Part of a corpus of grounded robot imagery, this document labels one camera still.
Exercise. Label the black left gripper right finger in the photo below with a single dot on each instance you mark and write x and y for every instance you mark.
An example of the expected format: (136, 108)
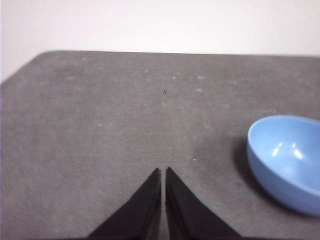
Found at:
(185, 215)

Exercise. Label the blue bowl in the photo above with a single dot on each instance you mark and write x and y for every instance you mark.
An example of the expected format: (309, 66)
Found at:
(287, 170)

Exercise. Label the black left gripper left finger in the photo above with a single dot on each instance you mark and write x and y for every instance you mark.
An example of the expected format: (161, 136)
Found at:
(140, 212)

